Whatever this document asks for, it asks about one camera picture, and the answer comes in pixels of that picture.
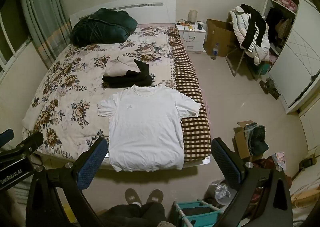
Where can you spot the folding chair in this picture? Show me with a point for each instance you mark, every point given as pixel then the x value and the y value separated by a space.
pixel 239 63

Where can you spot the white trash bin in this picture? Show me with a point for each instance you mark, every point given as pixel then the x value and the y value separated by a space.
pixel 221 193

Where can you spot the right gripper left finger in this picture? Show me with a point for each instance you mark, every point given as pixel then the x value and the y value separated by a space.
pixel 74 177

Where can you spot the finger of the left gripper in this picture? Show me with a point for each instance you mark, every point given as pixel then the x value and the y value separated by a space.
pixel 6 137

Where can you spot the green curtain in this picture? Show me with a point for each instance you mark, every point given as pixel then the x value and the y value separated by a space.
pixel 48 26

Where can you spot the brown checkered blanket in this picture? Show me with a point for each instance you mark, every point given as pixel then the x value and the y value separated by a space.
pixel 196 130

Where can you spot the small cardboard box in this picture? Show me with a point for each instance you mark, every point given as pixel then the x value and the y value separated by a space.
pixel 240 144

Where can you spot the left grey slipper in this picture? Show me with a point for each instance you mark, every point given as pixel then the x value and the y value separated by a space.
pixel 132 197

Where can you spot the black clothes on bed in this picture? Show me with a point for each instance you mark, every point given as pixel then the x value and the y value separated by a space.
pixel 130 78

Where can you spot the teal laundry basket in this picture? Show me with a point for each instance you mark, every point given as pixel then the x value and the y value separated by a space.
pixel 196 213

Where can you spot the right grey slipper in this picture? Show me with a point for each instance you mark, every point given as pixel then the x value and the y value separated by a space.
pixel 155 196

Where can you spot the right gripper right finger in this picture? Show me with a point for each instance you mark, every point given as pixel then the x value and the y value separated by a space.
pixel 244 180

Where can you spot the beige folded garment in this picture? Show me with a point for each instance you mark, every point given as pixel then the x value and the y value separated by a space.
pixel 120 66

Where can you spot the white t-shirt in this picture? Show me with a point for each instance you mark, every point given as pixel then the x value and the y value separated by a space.
pixel 145 131

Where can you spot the white wardrobe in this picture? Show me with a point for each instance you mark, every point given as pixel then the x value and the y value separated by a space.
pixel 296 70

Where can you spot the dark clothes in box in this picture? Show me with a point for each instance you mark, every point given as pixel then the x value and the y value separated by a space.
pixel 255 138

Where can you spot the white puffer jacket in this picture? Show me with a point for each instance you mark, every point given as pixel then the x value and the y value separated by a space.
pixel 239 21

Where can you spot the plastic water bottle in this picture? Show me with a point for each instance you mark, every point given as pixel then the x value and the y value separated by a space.
pixel 215 51

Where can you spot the large cardboard box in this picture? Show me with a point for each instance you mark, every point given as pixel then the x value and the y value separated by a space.
pixel 220 33

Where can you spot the window frame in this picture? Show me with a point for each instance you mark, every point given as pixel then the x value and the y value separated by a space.
pixel 14 34

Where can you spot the grey slipper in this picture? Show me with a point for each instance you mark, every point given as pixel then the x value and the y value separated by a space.
pixel 132 197
pixel 155 196

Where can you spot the white bed headboard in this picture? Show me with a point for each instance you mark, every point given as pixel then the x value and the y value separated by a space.
pixel 143 11

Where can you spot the floral bed quilt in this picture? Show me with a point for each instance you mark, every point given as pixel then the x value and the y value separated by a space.
pixel 64 108

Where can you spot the dark shoes by wardrobe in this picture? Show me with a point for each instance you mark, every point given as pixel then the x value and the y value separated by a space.
pixel 269 87

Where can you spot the beige table lamp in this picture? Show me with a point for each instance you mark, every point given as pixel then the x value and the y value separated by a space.
pixel 192 16

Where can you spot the white nightstand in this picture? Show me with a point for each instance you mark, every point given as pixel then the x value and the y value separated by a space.
pixel 191 37

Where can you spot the black striped jacket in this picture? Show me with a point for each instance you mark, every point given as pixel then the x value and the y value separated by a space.
pixel 256 28

